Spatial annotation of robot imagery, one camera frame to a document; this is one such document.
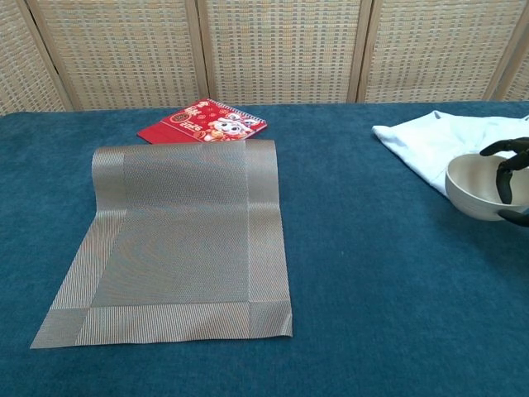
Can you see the red desk calendar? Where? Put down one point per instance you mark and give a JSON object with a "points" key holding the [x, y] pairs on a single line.
{"points": [[215, 124]]}

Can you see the cream round bowl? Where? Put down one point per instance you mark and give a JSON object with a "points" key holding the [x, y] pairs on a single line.
{"points": [[467, 194]]}

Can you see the woven bamboo screen panel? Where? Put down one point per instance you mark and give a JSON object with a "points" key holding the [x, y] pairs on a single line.
{"points": [[521, 87], [20, 62], [434, 49], [281, 49], [124, 54]]}

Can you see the teal fabric table cover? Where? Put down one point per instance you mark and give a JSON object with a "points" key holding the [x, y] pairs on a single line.
{"points": [[363, 269]]}

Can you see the silver woven placemat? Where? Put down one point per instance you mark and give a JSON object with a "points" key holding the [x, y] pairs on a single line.
{"points": [[173, 248]]}

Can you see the white crumpled shirt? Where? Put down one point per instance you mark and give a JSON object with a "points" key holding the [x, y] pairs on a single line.
{"points": [[421, 140]]}

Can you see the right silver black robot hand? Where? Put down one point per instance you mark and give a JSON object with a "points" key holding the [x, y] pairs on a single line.
{"points": [[518, 155]]}

